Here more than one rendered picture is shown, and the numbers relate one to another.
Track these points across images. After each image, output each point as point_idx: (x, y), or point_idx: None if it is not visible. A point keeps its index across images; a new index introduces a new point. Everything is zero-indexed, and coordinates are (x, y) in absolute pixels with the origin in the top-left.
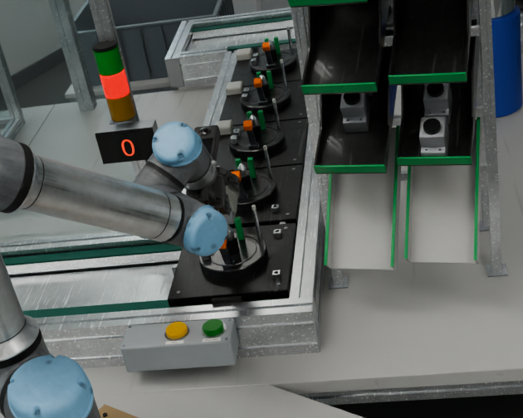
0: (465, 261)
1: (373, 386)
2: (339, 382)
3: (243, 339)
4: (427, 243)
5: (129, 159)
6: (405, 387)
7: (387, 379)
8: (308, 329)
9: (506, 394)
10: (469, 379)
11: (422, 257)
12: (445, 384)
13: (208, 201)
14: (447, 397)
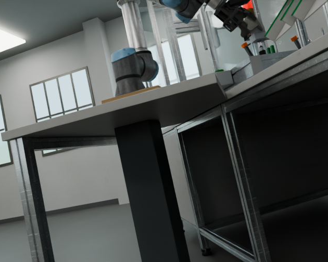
0: (323, 3)
1: (252, 84)
2: (241, 84)
3: (235, 81)
4: (314, 7)
5: (249, 36)
6: (266, 84)
7: (255, 77)
8: (249, 68)
9: (312, 75)
10: (285, 64)
11: (308, 15)
12: (276, 73)
13: (227, 18)
14: (284, 87)
